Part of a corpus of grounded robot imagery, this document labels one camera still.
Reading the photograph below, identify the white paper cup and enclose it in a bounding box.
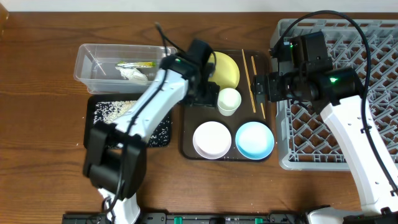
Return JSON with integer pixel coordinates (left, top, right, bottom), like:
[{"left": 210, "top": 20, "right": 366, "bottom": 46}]
[{"left": 217, "top": 88, "right": 242, "bottom": 116}]

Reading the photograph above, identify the yellow plastic plate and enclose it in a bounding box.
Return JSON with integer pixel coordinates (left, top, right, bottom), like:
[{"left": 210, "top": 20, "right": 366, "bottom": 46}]
[{"left": 208, "top": 52, "right": 240, "bottom": 90}]

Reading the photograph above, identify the white bowl with crumbs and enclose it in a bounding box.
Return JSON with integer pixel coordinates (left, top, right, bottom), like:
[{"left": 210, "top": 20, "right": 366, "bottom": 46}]
[{"left": 192, "top": 121, "right": 232, "bottom": 160}]

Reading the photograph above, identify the light blue bowl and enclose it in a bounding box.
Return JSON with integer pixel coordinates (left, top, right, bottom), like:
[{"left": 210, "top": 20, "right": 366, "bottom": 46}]
[{"left": 235, "top": 121, "right": 275, "bottom": 161}]

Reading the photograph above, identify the green snack wrapper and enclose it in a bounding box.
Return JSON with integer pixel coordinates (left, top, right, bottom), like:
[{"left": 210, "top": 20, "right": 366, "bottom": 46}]
[{"left": 116, "top": 62, "right": 156, "bottom": 68}]

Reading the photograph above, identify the white tissue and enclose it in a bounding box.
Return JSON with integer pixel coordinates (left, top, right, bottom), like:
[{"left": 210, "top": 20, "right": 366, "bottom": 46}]
[{"left": 116, "top": 67, "right": 148, "bottom": 82}]

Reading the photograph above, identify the wooden chopstick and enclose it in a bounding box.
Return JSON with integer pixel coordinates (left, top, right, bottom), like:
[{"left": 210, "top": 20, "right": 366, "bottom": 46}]
[
  {"left": 241, "top": 49, "right": 256, "bottom": 114},
  {"left": 251, "top": 56, "right": 266, "bottom": 119}
]

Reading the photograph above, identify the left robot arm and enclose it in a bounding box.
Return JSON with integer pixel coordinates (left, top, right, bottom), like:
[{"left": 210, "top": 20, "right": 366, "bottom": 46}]
[{"left": 83, "top": 39, "right": 220, "bottom": 223}]

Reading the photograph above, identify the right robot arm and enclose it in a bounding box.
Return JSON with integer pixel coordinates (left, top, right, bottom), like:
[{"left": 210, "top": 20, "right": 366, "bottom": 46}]
[{"left": 252, "top": 31, "right": 397, "bottom": 223}]

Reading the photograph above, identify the grey plastic dishwasher rack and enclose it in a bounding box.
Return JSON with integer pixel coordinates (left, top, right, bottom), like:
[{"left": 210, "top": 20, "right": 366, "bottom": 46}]
[{"left": 269, "top": 18, "right": 398, "bottom": 172}]

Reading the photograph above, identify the dark brown serving tray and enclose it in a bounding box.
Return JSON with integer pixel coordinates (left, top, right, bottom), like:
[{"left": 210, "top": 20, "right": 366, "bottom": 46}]
[{"left": 180, "top": 50, "right": 271, "bottom": 160}]

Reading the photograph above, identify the spilled rice pile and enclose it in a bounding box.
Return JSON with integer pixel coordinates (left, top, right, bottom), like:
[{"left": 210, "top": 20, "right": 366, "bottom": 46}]
[{"left": 91, "top": 101, "right": 172, "bottom": 147}]

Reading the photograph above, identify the black plastic tray bin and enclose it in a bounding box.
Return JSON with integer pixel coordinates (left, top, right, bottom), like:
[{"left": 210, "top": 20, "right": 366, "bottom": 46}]
[{"left": 83, "top": 93, "right": 172, "bottom": 149}]

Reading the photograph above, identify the clear plastic bin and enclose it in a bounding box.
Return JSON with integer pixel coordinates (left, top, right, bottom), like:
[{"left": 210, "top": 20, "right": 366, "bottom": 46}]
[{"left": 74, "top": 44, "right": 177, "bottom": 94}]

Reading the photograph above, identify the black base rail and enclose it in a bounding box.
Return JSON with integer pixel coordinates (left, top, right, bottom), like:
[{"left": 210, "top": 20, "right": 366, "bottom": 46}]
[{"left": 61, "top": 213, "right": 306, "bottom": 224}]

